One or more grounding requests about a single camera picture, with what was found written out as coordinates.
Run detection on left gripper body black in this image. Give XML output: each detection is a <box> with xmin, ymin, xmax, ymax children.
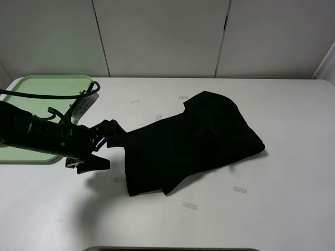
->
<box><xmin>66</xmin><ymin>127</ymin><xmax>100</xmax><ymax>167</ymax></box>

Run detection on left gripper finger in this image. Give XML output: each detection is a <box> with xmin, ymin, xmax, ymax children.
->
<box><xmin>90</xmin><ymin>120</ymin><xmax>126</xmax><ymax>148</ymax></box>

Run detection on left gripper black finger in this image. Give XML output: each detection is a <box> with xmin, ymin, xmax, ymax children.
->
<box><xmin>75</xmin><ymin>153</ymin><xmax>110</xmax><ymax>174</ymax></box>

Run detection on black short sleeve shirt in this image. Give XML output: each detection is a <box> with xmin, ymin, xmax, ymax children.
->
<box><xmin>119</xmin><ymin>91</ymin><xmax>265</xmax><ymax>196</ymax></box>

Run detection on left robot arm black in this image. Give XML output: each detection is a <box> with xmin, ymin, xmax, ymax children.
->
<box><xmin>1</xmin><ymin>101</ymin><xmax>125</xmax><ymax>174</ymax></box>

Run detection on light green plastic tray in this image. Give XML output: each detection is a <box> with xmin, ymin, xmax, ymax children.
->
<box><xmin>1</xmin><ymin>75</ymin><xmax>92</xmax><ymax>164</ymax></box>

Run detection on clear tape strip middle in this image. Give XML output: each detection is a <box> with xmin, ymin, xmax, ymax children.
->
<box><xmin>155</xmin><ymin>114</ymin><xmax>162</xmax><ymax>121</ymax></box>

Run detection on clear tape strip bottom centre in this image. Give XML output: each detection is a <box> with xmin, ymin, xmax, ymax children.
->
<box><xmin>183</xmin><ymin>202</ymin><xmax>198</xmax><ymax>210</ymax></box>

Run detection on clear tape strip right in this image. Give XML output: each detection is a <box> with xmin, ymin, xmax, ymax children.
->
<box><xmin>233</xmin><ymin>186</ymin><xmax>248</xmax><ymax>194</ymax></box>

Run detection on left wrist camera grey mount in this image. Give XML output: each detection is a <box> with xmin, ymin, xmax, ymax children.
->
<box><xmin>69</xmin><ymin>93</ymin><xmax>99</xmax><ymax>124</ymax></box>

